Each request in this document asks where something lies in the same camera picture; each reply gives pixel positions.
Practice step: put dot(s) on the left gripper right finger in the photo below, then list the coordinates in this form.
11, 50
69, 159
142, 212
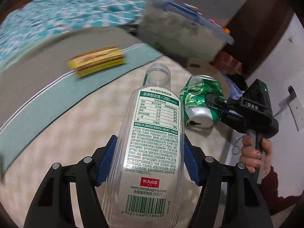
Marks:
245, 205

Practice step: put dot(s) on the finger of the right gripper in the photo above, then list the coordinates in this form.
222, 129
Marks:
216, 102

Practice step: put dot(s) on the crushed green soda can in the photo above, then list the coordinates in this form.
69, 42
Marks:
197, 115

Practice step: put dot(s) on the clear plastic bottle green label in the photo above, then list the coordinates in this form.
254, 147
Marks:
144, 185

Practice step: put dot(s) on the person right hand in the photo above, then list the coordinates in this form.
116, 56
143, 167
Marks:
252, 157

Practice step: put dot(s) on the teal grey bed sheet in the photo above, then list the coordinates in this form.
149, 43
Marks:
40, 87

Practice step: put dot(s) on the yellow red flat box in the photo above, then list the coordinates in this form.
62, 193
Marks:
95, 61

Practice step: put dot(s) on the teal patterned quilt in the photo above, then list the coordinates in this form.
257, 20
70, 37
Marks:
41, 19

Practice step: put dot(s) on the clear bin blue handle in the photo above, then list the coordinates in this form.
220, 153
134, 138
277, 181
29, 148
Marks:
178, 31

